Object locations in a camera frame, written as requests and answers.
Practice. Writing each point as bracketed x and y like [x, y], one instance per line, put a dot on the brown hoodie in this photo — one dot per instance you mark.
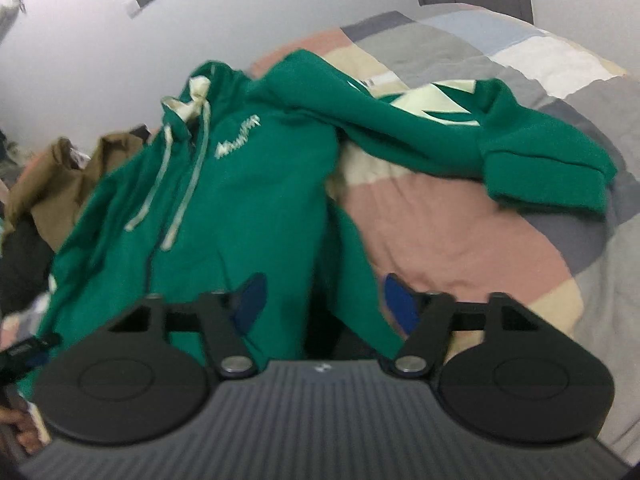
[54, 188]

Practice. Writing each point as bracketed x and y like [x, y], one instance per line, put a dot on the green hoodie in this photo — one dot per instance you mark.
[234, 184]

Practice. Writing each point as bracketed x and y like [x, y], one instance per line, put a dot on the left hand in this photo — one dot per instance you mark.
[27, 434]

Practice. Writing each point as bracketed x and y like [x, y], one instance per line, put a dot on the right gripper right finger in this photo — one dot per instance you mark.
[429, 319]

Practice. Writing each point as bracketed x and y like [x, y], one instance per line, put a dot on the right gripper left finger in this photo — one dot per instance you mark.
[221, 320]

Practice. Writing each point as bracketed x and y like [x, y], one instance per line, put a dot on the patchwork bed quilt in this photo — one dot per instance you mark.
[580, 272]

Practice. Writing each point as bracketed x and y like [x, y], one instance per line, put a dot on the black garment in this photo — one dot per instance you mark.
[25, 266]

